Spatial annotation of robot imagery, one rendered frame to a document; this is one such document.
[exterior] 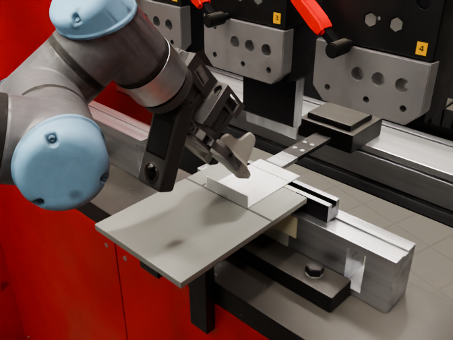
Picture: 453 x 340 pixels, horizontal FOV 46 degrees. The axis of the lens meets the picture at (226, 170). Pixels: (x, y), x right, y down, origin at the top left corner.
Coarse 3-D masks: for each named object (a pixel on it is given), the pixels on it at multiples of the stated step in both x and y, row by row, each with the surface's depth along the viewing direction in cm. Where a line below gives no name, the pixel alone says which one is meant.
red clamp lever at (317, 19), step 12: (300, 0) 61; (312, 0) 62; (300, 12) 62; (312, 12) 61; (324, 12) 62; (312, 24) 62; (324, 24) 61; (324, 36) 62; (336, 36) 62; (336, 48) 60; (348, 48) 61
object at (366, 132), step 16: (320, 112) 101; (336, 112) 101; (352, 112) 101; (304, 128) 102; (320, 128) 99; (336, 128) 97; (352, 128) 96; (368, 128) 98; (304, 144) 96; (320, 144) 96; (336, 144) 98; (352, 144) 96; (272, 160) 90; (288, 160) 90
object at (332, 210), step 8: (288, 184) 86; (296, 184) 85; (304, 184) 84; (296, 192) 82; (304, 192) 82; (312, 192) 83; (320, 192) 82; (312, 200) 81; (320, 200) 80; (328, 200) 81; (336, 200) 80; (304, 208) 83; (312, 208) 81; (320, 208) 80; (328, 208) 79; (336, 208) 81; (320, 216) 81; (328, 216) 80
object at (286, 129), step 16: (256, 80) 80; (304, 80) 77; (256, 96) 82; (272, 96) 79; (288, 96) 77; (256, 112) 83; (272, 112) 80; (288, 112) 78; (272, 128) 83; (288, 128) 81
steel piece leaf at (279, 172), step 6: (258, 162) 90; (264, 162) 90; (258, 168) 89; (264, 168) 89; (270, 168) 89; (276, 168) 89; (276, 174) 87; (282, 174) 87; (288, 174) 87; (294, 174) 87; (288, 180) 85
